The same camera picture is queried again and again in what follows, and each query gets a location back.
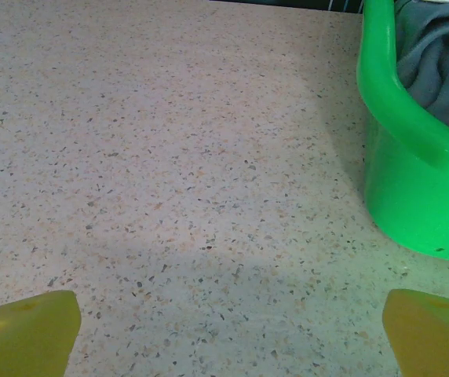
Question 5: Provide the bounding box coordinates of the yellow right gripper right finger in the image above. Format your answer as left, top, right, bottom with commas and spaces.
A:
381, 288, 449, 377

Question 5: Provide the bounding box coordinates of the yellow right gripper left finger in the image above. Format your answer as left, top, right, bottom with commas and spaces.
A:
0, 290, 82, 377

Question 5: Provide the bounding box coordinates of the green plastic basket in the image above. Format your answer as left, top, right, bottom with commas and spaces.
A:
356, 0, 449, 269

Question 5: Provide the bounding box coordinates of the grey t-shirt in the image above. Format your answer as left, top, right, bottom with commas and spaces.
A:
394, 0, 449, 142

